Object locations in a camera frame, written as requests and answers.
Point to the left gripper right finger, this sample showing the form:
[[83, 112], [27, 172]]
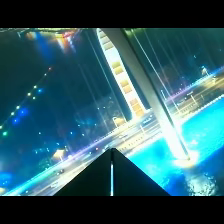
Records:
[[133, 181]]

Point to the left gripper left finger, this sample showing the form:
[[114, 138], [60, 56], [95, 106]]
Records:
[[93, 180]]

